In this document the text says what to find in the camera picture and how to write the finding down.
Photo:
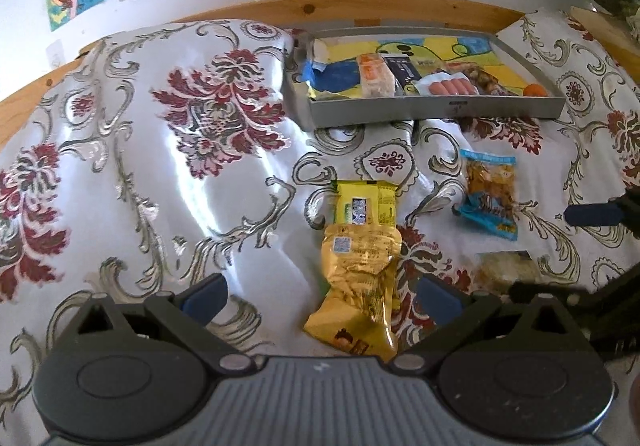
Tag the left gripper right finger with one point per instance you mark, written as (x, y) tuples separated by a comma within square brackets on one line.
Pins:
[(457, 316)]

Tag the yellow snack bar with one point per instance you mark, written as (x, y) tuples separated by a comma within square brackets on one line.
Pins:
[(365, 203)]

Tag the sausage pack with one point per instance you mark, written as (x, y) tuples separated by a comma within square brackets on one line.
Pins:
[(442, 83)]

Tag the floral bed cover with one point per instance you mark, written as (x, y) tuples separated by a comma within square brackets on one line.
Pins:
[(170, 155)]

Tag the blue clear snack bag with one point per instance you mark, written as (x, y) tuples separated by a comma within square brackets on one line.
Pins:
[(490, 192)]

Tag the grey tray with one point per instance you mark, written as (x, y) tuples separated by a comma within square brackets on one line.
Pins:
[(321, 87)]

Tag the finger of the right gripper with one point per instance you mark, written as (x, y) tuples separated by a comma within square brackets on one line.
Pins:
[(593, 214)]

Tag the gold foil snack bag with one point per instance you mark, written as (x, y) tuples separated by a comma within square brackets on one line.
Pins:
[(353, 338)]

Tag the red clear snack bag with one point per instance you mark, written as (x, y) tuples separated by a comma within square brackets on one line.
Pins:
[(483, 81)]

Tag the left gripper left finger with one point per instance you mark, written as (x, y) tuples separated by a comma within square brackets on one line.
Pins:
[(184, 318)]

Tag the clear biscuit pack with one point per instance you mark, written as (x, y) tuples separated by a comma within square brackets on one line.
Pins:
[(498, 271)]

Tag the dark blue milk carton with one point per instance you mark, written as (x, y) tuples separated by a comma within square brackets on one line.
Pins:
[(403, 70)]

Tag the orange white sandwich pack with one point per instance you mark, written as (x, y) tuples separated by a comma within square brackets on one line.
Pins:
[(376, 78)]

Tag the orange fruit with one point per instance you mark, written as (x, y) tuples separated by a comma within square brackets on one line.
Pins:
[(535, 90)]

